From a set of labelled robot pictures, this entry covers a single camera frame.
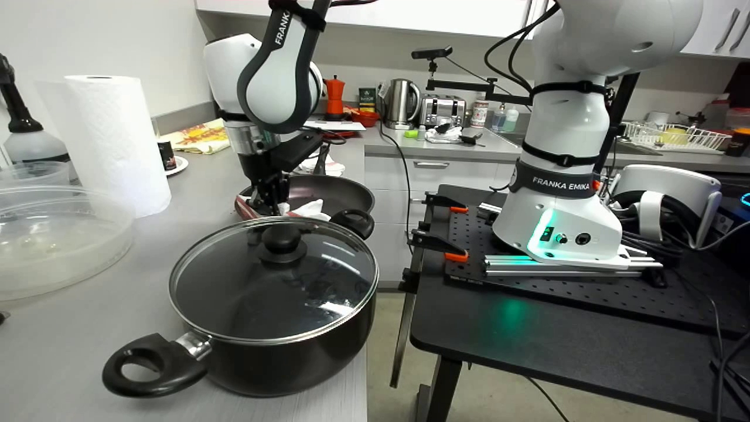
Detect white VR headset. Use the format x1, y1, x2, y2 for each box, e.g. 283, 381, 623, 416
607, 162, 723, 248

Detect dish drying rack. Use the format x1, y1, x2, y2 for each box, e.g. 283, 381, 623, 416
623, 115, 750, 160

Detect small dark jar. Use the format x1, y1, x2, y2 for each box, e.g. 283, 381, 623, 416
154, 138, 180, 173

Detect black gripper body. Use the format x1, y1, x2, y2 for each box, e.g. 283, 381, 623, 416
231, 128, 329, 193

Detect black frying pan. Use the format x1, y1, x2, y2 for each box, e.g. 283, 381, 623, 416
231, 138, 377, 241

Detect aluminium rail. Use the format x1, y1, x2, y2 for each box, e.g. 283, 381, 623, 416
483, 248, 666, 282

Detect steel toaster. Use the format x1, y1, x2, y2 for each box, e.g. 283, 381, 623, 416
420, 92, 468, 131

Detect yellow printed cloth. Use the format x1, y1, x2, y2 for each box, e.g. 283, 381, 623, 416
163, 117, 237, 157

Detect small red container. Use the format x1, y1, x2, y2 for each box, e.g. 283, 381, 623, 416
344, 103, 382, 130

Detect black camera on stand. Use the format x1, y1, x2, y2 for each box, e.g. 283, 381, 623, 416
411, 46, 541, 107

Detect black clamp with orange tips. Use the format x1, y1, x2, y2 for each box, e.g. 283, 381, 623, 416
420, 190, 502, 218
411, 225, 474, 267

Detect clear plastic bowl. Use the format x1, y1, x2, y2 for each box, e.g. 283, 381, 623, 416
0, 183, 135, 303

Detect black pot with glass lid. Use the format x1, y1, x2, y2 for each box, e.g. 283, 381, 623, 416
101, 216, 382, 401

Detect steel electric kettle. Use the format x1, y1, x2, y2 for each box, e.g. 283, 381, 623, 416
380, 77, 425, 131

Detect spray bottle with black nozzle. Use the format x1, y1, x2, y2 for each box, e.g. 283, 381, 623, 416
0, 51, 71, 168

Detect black breadboard table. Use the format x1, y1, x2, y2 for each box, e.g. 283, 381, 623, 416
388, 183, 750, 422

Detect small white plate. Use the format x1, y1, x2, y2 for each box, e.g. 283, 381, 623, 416
160, 152, 193, 182

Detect white paper towel roll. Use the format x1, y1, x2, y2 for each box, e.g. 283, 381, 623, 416
61, 73, 173, 221

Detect red moka pot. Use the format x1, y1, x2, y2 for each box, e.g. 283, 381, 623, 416
323, 73, 350, 122

